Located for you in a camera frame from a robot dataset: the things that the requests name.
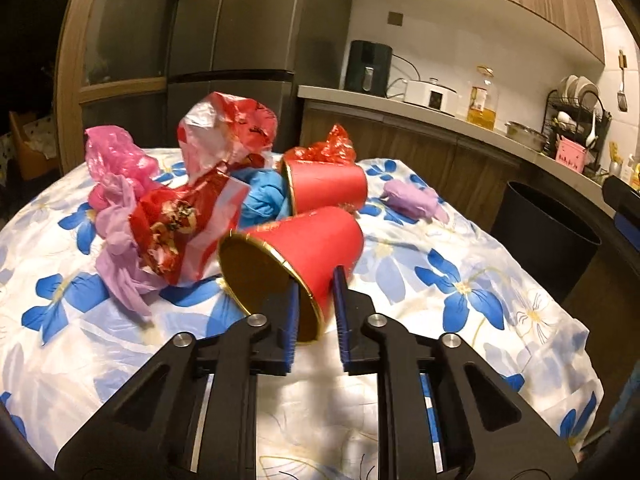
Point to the steel pot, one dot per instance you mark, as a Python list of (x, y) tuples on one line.
[(525, 135)]

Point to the pink box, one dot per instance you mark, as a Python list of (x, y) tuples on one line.
[(570, 156)]

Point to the hanging spatula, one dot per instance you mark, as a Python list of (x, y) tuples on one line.
[(622, 100)]

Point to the pink plastic bag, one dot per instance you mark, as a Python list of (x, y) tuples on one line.
[(120, 160)]

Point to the small purple plastic bag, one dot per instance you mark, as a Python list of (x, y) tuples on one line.
[(410, 197)]

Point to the wooden glass door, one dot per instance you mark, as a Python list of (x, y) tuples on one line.
[(125, 82)]

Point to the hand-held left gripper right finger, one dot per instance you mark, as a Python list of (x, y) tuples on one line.
[(342, 321)]

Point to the dark grey refrigerator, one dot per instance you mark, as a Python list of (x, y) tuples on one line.
[(250, 35)]

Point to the wall socket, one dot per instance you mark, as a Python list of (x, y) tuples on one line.
[(395, 18)]

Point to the blue floral tablecloth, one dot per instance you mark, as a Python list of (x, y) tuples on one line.
[(450, 320)]

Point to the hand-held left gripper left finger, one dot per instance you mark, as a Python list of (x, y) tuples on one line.
[(289, 331)]

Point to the blue plastic bag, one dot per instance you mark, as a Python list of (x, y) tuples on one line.
[(260, 195)]

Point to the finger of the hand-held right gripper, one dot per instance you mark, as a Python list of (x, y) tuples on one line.
[(624, 210)]

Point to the grey kitchen countertop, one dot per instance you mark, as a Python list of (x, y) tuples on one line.
[(350, 97)]

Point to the white electric cooker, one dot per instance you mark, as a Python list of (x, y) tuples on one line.
[(425, 94)]

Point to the black trash bin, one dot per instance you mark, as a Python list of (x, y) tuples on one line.
[(540, 250)]

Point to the wooden chair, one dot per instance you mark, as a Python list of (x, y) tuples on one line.
[(30, 160)]

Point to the red paper cup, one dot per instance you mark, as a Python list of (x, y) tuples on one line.
[(320, 245), (325, 185)]

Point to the cooking oil bottle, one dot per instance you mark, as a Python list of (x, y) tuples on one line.
[(482, 110)]

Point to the black air fryer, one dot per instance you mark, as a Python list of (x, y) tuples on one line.
[(367, 60)]

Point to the lilac plastic bag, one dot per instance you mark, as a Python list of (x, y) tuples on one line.
[(117, 260)]

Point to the wooden base cabinets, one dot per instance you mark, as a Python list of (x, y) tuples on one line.
[(400, 145)]

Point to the black dish rack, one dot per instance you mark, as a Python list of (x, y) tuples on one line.
[(575, 110)]

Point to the red translucent plastic bag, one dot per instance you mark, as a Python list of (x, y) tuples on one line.
[(335, 147)]

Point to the red and white printed plastic bag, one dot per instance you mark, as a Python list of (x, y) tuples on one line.
[(170, 220)]

